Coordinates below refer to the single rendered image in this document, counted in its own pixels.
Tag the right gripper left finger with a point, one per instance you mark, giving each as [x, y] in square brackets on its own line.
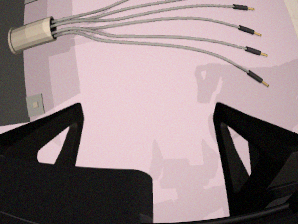
[25, 141]

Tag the black jack plug with brass tip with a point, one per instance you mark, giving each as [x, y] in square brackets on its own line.
[242, 7]

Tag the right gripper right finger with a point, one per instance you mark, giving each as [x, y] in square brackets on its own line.
[277, 165]

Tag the black and gold jack plug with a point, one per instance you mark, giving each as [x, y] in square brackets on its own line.
[248, 30]
[257, 78]
[255, 51]

